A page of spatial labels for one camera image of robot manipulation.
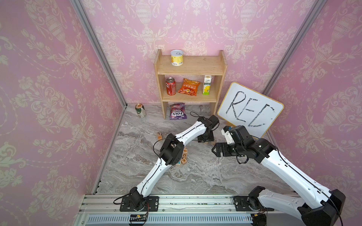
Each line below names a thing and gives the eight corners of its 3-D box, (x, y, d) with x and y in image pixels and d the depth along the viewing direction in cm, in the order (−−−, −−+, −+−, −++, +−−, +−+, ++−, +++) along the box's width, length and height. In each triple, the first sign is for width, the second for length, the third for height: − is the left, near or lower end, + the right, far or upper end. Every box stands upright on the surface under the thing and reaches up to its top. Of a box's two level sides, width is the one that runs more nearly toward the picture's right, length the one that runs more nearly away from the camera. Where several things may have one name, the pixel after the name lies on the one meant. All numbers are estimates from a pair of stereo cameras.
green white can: (138, 118, 114) (134, 109, 105) (139, 112, 118) (136, 103, 109) (145, 118, 114) (142, 109, 105) (147, 112, 118) (144, 103, 109)
